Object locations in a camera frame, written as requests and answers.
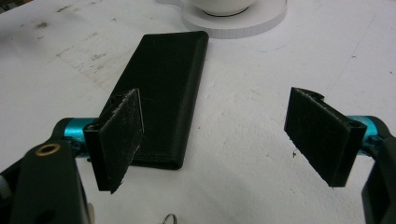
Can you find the black leather wallet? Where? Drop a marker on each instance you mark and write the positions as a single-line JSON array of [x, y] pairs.
[[168, 93]]

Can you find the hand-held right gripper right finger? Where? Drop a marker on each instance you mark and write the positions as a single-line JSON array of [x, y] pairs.
[[323, 133]]

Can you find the white round coaster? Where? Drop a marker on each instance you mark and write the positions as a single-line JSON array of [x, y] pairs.
[[239, 23]]

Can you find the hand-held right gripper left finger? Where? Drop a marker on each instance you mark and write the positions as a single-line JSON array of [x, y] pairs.
[[116, 146]]

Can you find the white cup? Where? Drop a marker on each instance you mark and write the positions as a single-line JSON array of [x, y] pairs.
[[222, 6]]

